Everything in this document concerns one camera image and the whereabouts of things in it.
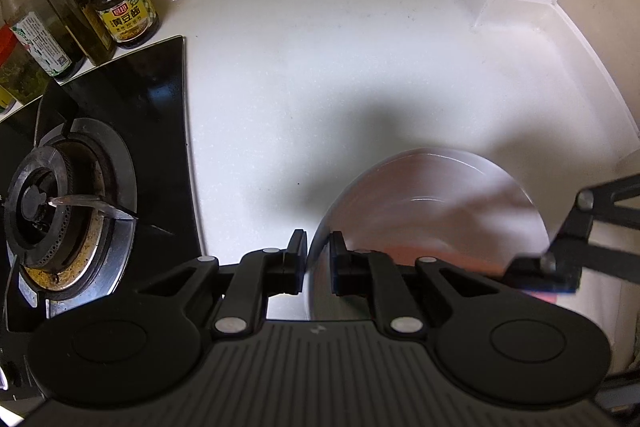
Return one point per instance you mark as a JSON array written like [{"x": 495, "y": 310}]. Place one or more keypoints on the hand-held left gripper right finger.
[{"x": 340, "y": 268}]

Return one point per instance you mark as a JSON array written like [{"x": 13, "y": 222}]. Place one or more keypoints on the bottle white green label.
[{"x": 40, "y": 42}]

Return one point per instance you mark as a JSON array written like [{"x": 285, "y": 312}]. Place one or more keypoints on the black glass gas stove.
[{"x": 150, "y": 107}]

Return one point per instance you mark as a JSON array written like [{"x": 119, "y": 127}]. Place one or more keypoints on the pickle jar red label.
[{"x": 20, "y": 77}]

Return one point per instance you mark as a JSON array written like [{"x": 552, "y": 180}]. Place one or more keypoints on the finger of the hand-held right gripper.
[{"x": 550, "y": 274}]

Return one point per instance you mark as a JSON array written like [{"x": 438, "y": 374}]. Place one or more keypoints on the sauce jar checkered lid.
[{"x": 125, "y": 17}]

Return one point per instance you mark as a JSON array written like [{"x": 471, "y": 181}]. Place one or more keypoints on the black pan support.
[{"x": 125, "y": 213}]

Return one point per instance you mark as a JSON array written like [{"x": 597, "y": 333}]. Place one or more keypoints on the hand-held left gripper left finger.
[{"x": 296, "y": 263}]

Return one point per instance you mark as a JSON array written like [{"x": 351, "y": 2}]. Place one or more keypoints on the white bowl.
[{"x": 440, "y": 207}]

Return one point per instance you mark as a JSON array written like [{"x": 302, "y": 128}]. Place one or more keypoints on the round gas burner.
[{"x": 35, "y": 202}]

